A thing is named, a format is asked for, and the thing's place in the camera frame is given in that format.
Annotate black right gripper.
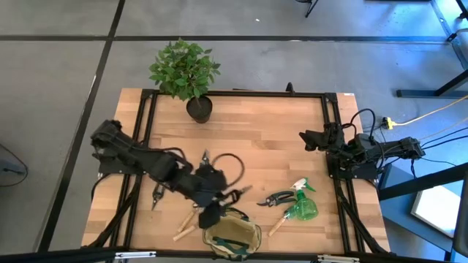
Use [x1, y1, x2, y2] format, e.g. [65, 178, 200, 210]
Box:
[298, 123, 347, 152]

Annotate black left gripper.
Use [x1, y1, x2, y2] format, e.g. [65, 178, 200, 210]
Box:
[189, 163, 253, 230]

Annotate beige green gardening bag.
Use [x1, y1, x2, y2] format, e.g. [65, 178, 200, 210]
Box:
[202, 206, 263, 261]

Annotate black pruning shears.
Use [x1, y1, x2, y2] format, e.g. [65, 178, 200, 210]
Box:
[256, 189, 298, 208]

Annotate grey metal garden scissors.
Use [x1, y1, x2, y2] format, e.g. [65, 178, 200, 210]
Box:
[199, 148, 212, 168]

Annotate small trowel wooden handle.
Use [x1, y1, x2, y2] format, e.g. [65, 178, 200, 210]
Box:
[268, 210, 293, 237]

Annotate hand fork wooden handle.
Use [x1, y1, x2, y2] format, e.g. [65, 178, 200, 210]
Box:
[172, 225, 197, 243]

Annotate green spray bottle white nozzle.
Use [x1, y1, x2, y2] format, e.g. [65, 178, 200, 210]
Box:
[284, 177, 320, 222]

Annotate dark handled garden snips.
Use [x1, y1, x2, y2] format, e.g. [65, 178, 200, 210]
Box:
[151, 182, 166, 212]

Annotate black diagonal table beam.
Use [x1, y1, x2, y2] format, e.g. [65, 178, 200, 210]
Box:
[378, 162, 468, 201]

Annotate blue grey platform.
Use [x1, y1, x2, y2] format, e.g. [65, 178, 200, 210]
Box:
[378, 163, 454, 253]

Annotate black floor stand base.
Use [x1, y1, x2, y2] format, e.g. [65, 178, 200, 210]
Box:
[396, 69, 468, 99]

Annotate black chair leg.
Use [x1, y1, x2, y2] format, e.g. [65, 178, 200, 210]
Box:
[295, 0, 320, 18]

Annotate green potted plant black pot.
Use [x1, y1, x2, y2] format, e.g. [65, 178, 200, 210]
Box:
[148, 37, 222, 124]

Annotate white flat panel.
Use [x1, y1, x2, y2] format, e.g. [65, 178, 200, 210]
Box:
[409, 185, 461, 239]

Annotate black overhead rig beam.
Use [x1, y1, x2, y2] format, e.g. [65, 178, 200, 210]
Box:
[0, 247, 468, 263]

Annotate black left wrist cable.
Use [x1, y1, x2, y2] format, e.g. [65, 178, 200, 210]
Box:
[211, 152, 246, 188]

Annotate yellow extension cord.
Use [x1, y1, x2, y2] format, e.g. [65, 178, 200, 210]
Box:
[393, 94, 468, 127]

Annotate silver metal bracket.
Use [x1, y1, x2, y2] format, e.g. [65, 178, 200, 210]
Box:
[115, 251, 157, 260]
[317, 254, 361, 263]

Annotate black floor cable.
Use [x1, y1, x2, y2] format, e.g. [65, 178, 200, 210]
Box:
[376, 126, 468, 169]

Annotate grey metal cart frame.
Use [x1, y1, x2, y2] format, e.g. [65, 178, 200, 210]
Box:
[430, 0, 468, 70]

